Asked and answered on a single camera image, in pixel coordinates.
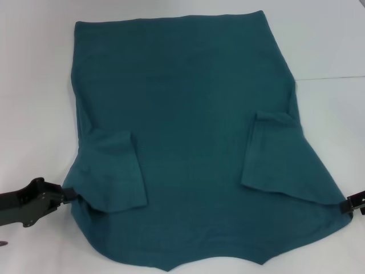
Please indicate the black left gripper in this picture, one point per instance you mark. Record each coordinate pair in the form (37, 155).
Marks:
(22, 205)

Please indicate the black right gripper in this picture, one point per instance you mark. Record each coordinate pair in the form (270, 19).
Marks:
(359, 202)

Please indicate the teal blue shirt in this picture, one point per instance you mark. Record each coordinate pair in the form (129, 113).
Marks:
(188, 128)

